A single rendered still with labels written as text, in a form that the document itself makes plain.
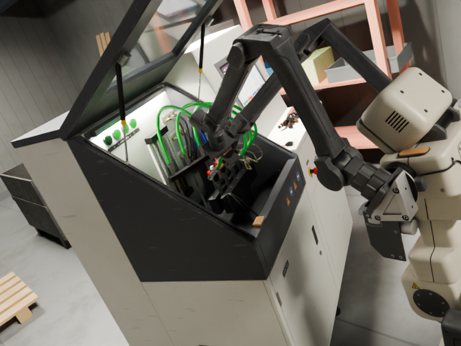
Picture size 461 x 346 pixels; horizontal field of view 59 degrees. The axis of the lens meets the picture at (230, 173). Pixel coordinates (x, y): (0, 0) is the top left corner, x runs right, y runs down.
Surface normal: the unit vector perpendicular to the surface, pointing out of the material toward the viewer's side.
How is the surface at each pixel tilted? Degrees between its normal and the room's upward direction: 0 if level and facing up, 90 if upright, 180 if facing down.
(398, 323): 0
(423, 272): 90
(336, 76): 90
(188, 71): 90
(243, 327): 90
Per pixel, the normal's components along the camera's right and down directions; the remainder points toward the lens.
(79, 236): -0.35, 0.48
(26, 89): 0.69, 0.04
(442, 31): -0.64, 0.49
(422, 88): 0.29, -0.55
